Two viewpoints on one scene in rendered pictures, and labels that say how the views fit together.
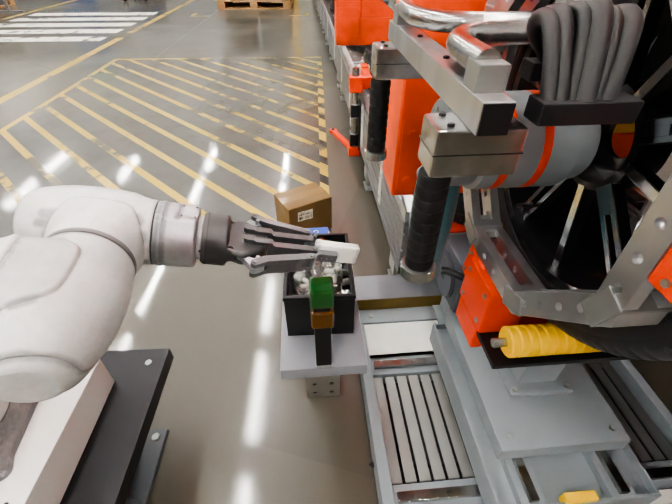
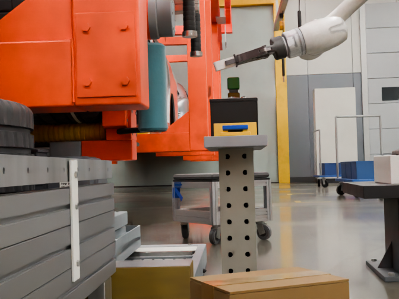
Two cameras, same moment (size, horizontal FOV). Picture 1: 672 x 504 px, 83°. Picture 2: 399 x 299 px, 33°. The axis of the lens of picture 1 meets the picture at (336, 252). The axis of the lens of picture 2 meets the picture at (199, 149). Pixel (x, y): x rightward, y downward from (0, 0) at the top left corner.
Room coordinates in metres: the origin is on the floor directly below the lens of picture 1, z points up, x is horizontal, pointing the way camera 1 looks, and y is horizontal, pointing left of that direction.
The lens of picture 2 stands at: (2.63, 0.19, 0.36)
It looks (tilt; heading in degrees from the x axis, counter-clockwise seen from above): 2 degrees up; 187
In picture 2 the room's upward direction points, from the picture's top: 2 degrees counter-clockwise
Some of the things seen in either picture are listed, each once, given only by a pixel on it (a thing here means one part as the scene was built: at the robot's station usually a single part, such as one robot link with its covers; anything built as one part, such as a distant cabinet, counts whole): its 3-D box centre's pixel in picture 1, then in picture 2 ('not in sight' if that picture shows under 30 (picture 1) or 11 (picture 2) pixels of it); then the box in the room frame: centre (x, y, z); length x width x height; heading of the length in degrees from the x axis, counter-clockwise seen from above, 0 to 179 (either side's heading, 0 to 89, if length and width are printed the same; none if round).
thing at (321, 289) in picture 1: (321, 292); (233, 83); (0.43, 0.02, 0.64); 0.04 x 0.04 x 0.04; 5
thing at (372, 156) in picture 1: (378, 118); (189, 10); (0.70, -0.08, 0.83); 0.04 x 0.04 x 0.16
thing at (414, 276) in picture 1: (425, 224); (195, 34); (0.37, -0.11, 0.83); 0.04 x 0.04 x 0.16
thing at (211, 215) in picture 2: not in sight; (219, 206); (-0.81, -0.16, 0.17); 0.43 x 0.36 x 0.34; 39
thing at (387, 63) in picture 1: (399, 59); not in sight; (0.71, -0.11, 0.93); 0.09 x 0.05 x 0.05; 95
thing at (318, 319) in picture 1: (322, 312); (233, 99); (0.43, 0.02, 0.59); 0.04 x 0.04 x 0.04; 5
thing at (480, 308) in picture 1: (505, 302); (109, 133); (0.56, -0.36, 0.48); 0.16 x 0.12 x 0.17; 95
